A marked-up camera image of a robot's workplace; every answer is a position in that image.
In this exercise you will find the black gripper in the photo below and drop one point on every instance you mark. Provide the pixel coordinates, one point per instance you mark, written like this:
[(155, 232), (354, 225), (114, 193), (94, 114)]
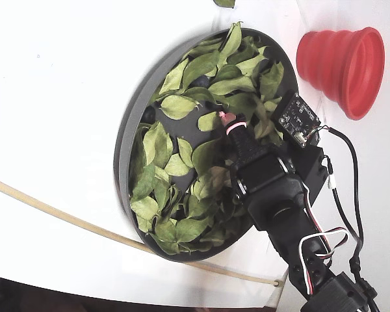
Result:
[(259, 173)]

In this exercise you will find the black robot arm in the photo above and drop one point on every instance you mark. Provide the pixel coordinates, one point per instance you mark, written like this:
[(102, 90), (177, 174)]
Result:
[(279, 227)]

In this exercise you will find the dark blueberry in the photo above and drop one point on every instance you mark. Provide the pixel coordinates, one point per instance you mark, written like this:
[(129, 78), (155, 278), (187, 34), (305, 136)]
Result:
[(201, 81)]

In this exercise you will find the green leaf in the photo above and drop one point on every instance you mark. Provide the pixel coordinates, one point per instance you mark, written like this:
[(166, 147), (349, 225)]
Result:
[(226, 72), (201, 66), (204, 48), (157, 143), (200, 206), (191, 229), (165, 230), (144, 208), (252, 63), (144, 182), (175, 78), (214, 239), (208, 185), (185, 151), (226, 2), (200, 94), (232, 39), (162, 191), (167, 247), (247, 104), (177, 107), (136, 156), (206, 156), (234, 85), (263, 126), (208, 121), (271, 81), (177, 165)]

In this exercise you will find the red collapsible silicone cup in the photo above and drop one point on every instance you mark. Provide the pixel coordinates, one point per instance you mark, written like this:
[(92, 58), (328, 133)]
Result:
[(338, 68)]

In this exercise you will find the beige tube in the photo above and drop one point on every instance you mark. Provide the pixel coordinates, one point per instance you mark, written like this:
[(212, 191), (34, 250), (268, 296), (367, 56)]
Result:
[(84, 223)]

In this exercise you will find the black camera circuit board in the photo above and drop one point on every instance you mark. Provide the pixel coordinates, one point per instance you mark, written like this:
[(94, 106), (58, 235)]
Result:
[(297, 120)]

